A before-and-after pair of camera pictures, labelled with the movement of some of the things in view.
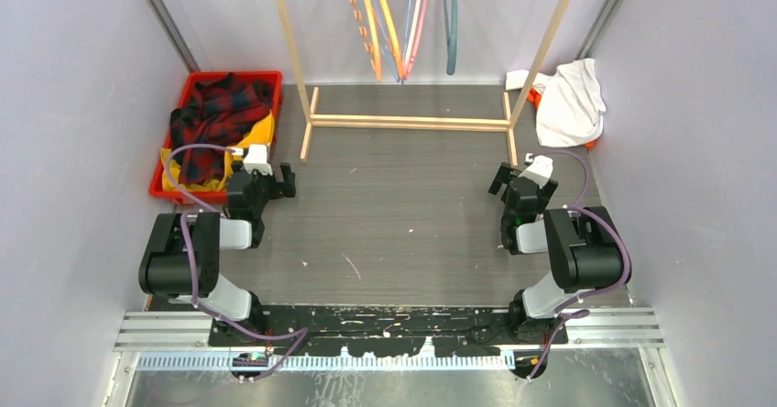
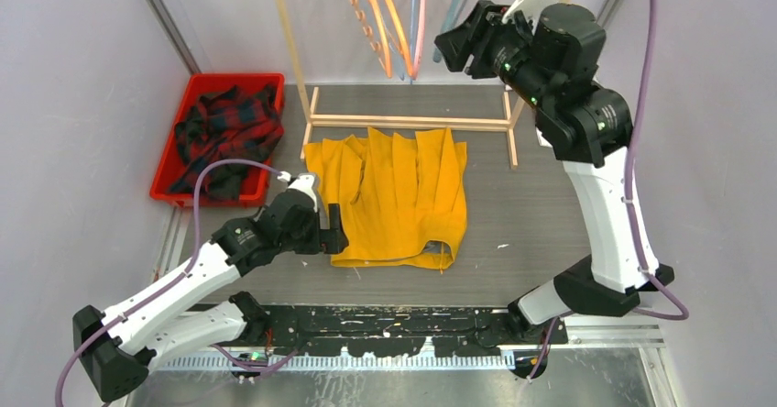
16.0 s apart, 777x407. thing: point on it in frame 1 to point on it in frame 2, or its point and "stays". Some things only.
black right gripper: x=545 y=194 to x=486 y=27
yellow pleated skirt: x=261 y=134 to x=401 y=202
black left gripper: x=288 y=178 to x=331 y=240
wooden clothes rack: x=508 y=125 stays
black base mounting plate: x=396 y=331 stays
